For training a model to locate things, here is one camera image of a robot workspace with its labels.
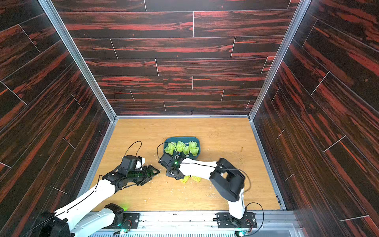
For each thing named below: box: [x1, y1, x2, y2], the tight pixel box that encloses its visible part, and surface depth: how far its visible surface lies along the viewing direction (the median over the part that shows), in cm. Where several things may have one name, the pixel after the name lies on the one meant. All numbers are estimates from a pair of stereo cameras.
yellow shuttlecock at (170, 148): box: [164, 142, 178, 156], surface depth 98 cm
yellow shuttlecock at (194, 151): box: [189, 147, 200, 157], surface depth 100 cm
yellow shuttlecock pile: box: [167, 141, 178, 150], surface depth 100 cm
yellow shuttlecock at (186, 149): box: [181, 145, 190, 156], surface depth 98 cm
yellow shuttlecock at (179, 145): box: [176, 140, 187, 153], surface depth 100 cm
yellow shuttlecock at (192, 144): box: [188, 141, 198, 150], surface depth 101 cm
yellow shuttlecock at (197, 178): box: [191, 175, 201, 183], surface depth 90 cm
